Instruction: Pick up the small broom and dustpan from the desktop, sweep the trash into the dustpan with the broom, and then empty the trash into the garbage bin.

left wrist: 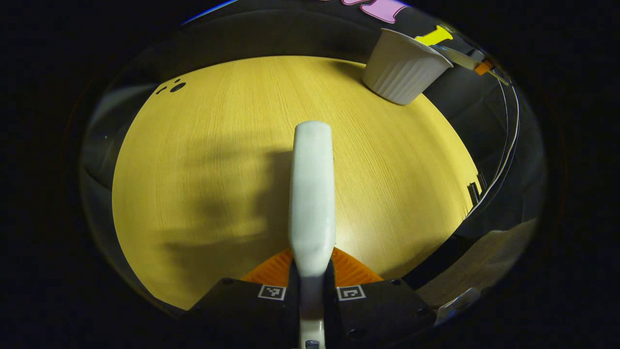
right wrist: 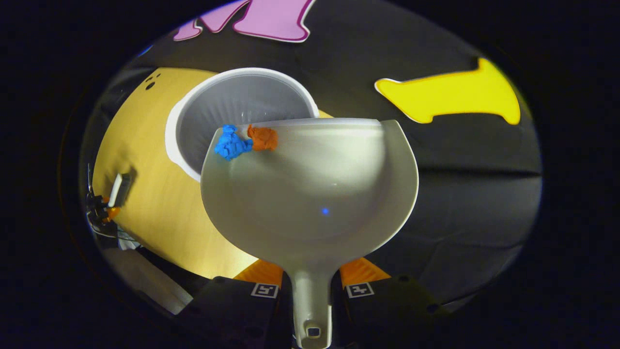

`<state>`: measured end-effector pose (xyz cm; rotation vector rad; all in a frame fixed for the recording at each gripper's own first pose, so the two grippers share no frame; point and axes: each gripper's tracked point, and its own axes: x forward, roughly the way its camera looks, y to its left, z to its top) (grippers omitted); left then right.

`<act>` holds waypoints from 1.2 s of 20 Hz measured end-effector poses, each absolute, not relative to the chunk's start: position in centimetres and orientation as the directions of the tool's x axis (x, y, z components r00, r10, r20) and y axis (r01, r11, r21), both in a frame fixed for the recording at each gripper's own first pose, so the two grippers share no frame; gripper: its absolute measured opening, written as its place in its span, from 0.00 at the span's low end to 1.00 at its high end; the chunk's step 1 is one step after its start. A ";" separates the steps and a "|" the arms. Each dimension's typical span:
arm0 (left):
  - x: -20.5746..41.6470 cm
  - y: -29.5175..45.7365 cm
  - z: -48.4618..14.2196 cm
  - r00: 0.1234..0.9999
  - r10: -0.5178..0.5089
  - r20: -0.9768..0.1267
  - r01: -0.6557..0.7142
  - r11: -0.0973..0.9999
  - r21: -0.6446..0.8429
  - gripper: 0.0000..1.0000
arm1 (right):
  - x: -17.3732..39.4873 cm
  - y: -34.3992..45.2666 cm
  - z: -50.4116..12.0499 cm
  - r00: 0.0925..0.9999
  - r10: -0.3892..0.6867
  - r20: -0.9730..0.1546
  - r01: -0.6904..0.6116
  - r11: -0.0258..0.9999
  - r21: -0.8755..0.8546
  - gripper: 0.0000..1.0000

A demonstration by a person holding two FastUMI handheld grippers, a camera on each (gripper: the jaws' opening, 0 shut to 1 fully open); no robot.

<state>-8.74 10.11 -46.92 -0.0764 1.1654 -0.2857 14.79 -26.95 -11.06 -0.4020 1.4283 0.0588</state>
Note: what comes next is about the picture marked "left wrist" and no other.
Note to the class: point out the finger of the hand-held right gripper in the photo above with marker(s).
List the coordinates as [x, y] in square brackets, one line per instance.
[484, 68]

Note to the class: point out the white dustpan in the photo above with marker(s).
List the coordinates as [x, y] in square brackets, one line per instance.
[457, 57]

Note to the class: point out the white ribbed garbage bin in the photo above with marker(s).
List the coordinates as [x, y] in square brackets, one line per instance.
[402, 72]

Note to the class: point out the small white broom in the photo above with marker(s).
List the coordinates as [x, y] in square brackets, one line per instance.
[312, 194]

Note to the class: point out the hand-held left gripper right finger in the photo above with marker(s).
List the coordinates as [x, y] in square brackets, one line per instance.
[378, 310]

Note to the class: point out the wooden desktop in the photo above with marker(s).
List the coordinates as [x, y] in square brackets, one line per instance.
[193, 169]

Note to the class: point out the small black clamp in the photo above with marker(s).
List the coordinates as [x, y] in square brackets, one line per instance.
[475, 190]

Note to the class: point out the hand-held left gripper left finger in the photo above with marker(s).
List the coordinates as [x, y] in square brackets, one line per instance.
[242, 310]

